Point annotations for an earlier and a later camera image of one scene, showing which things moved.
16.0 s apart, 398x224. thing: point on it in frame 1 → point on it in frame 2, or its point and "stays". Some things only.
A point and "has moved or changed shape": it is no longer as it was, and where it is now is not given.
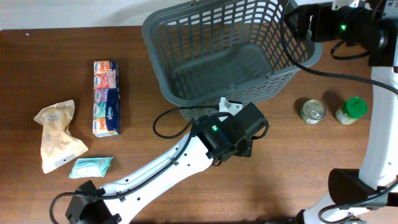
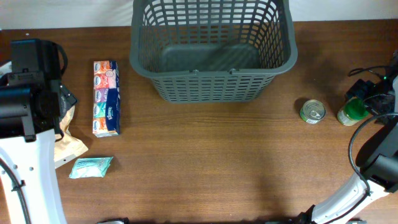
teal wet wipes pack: [89, 167] stays
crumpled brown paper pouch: [57, 145] stays
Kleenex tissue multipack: [106, 116] stays
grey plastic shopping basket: [209, 54] has moved or changed shape
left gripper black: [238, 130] → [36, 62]
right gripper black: [321, 12] → [359, 89]
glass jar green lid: [351, 110] stays
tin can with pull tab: [312, 111] stays
